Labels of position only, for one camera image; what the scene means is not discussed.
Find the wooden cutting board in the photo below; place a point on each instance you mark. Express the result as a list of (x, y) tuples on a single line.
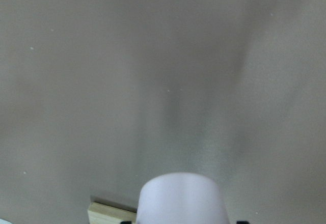
[(100, 213)]

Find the pink plastic cup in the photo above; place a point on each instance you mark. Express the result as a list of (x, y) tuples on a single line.
[(181, 198)]

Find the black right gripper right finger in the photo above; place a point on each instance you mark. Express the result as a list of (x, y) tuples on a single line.
[(242, 222)]

